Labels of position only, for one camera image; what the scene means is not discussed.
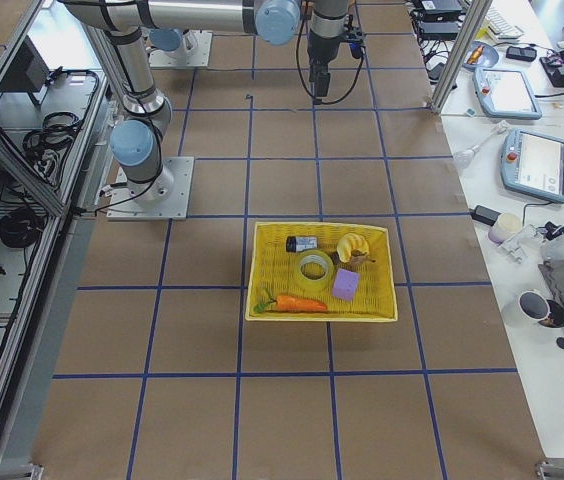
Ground purple foam cube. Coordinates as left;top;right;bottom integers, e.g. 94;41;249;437
331;268;360;301

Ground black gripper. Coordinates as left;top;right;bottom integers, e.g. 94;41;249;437
308;45;338;97

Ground upper teach pendant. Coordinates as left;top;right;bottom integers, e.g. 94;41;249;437
473;67;543;120

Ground orange toy carrot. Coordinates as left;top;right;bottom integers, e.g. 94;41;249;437
254;295;328;314

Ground lower teach pendant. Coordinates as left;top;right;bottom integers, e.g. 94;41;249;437
500;128;564;204

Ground brass cylinder tool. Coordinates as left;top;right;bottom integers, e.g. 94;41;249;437
466;45;484;65

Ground yellow wicker basket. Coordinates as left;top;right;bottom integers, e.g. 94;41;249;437
245;222;398;323

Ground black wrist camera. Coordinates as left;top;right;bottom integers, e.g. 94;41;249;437
343;27;365;60

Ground lavender white cup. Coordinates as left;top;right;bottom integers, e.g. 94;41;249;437
488;213;522;244

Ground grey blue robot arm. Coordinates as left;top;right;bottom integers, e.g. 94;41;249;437
63;1;366;121

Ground teach pendant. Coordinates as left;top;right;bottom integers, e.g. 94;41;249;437
473;67;543;120
500;128;564;204

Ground blue plate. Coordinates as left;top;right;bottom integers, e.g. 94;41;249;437
462;41;499;71

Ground yellow toy banana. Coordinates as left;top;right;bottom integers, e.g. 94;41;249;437
336;233;370;261

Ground black electronics box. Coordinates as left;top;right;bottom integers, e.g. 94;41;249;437
0;36;50;106

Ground black power adapter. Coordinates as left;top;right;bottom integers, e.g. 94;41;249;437
470;205;501;227

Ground brown toy piece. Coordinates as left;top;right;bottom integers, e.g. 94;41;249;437
330;252;376;268

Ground yellow tape roll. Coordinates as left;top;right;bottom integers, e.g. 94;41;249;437
294;250;334;292

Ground black coiled cable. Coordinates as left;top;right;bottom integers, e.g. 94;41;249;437
0;205;45;250

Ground aluminium frame post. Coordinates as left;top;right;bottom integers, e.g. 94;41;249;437
430;0;492;114

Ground light bulb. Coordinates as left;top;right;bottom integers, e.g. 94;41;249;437
453;120;510;171

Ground white mug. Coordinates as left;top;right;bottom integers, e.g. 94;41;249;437
502;290;551;328

